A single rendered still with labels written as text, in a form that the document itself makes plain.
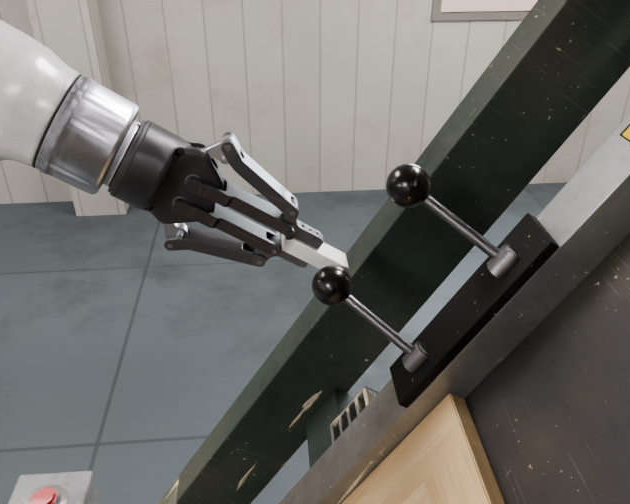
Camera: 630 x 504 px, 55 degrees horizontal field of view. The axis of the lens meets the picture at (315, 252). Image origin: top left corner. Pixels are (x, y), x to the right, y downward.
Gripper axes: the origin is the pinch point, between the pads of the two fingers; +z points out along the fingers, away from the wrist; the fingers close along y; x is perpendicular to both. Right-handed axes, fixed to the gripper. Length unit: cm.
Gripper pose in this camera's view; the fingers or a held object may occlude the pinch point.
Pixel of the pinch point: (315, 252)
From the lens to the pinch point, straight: 60.2
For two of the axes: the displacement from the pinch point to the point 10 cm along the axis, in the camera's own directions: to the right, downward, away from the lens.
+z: 8.4, 4.3, 3.3
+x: 0.7, 5.2, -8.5
